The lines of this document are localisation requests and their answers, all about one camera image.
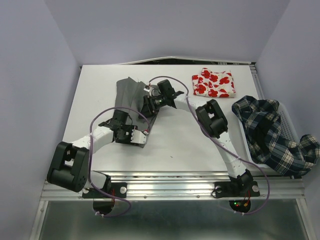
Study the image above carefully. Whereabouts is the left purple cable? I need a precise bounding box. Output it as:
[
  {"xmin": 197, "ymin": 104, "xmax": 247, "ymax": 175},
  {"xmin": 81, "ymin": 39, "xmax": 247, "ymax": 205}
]
[{"xmin": 87, "ymin": 107, "xmax": 152, "ymax": 218}]

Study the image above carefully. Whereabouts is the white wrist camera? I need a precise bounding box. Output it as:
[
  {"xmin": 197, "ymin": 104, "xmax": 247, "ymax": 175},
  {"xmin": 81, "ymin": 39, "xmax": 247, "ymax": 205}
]
[
  {"xmin": 143, "ymin": 85, "xmax": 159, "ymax": 97},
  {"xmin": 130, "ymin": 129, "xmax": 149, "ymax": 146}
]

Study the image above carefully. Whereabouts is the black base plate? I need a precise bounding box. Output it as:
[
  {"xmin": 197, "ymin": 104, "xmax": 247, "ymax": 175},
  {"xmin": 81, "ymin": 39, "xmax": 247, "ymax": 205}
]
[
  {"xmin": 211, "ymin": 181, "xmax": 260, "ymax": 199},
  {"xmin": 81, "ymin": 181, "xmax": 127, "ymax": 199}
]

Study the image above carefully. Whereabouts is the navy plaid skirt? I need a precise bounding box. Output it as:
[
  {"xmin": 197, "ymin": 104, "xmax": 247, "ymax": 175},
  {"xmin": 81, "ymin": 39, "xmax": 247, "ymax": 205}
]
[{"xmin": 231, "ymin": 95, "xmax": 320, "ymax": 178}]

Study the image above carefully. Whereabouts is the purple cable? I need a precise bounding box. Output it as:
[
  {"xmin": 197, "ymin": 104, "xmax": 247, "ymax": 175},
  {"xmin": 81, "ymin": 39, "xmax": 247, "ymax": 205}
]
[
  {"xmin": 146, "ymin": 75, "xmax": 272, "ymax": 216},
  {"xmin": 87, "ymin": 107, "xmax": 152, "ymax": 218}
]

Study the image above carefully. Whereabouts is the aluminium frame rail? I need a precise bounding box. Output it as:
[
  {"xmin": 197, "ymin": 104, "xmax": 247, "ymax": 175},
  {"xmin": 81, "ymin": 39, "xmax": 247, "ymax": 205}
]
[{"xmin": 39, "ymin": 170, "xmax": 306, "ymax": 201}]

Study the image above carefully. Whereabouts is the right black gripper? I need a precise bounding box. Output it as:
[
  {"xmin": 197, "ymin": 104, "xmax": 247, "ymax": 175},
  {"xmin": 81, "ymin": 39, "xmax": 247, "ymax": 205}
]
[{"xmin": 138, "ymin": 95, "xmax": 166, "ymax": 120}]

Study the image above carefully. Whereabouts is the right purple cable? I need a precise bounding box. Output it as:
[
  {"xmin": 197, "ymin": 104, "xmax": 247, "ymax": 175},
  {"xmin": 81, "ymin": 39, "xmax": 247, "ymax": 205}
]
[{"xmin": 146, "ymin": 75, "xmax": 272, "ymax": 216}]

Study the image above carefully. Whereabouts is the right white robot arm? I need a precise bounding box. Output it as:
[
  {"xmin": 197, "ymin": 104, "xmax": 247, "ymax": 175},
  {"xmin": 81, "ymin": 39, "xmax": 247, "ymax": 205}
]
[{"xmin": 141, "ymin": 79, "xmax": 254, "ymax": 195}]

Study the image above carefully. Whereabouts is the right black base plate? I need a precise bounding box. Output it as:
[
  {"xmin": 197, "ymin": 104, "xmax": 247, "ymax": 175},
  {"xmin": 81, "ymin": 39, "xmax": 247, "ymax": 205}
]
[{"xmin": 211, "ymin": 181, "xmax": 260, "ymax": 199}]

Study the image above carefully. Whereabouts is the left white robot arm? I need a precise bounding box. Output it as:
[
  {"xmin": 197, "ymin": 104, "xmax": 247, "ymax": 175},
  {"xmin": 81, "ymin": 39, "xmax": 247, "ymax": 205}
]
[{"xmin": 46, "ymin": 109, "xmax": 146, "ymax": 198}]

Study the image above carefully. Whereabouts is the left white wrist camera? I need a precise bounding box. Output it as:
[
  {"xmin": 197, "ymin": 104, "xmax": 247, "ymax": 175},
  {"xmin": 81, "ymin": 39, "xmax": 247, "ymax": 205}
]
[{"xmin": 130, "ymin": 129, "xmax": 149, "ymax": 146}]

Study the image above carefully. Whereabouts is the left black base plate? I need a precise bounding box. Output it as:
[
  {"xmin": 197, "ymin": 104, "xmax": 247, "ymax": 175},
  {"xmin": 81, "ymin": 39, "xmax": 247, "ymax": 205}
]
[{"xmin": 81, "ymin": 181, "xmax": 127, "ymax": 199}]

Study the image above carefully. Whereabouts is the red poppy floral skirt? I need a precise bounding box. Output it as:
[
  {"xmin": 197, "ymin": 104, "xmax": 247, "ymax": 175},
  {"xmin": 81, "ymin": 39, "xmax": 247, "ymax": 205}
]
[{"xmin": 191, "ymin": 67, "xmax": 236, "ymax": 98}]

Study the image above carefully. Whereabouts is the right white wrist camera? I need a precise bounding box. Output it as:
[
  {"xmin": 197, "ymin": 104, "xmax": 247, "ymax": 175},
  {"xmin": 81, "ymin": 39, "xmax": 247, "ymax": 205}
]
[{"xmin": 143, "ymin": 85, "xmax": 159, "ymax": 97}]

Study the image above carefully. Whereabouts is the white plastic basket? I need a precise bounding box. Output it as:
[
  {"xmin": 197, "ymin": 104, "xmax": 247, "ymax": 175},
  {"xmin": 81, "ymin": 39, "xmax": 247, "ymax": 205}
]
[{"xmin": 238, "ymin": 102, "xmax": 300, "ymax": 169}]

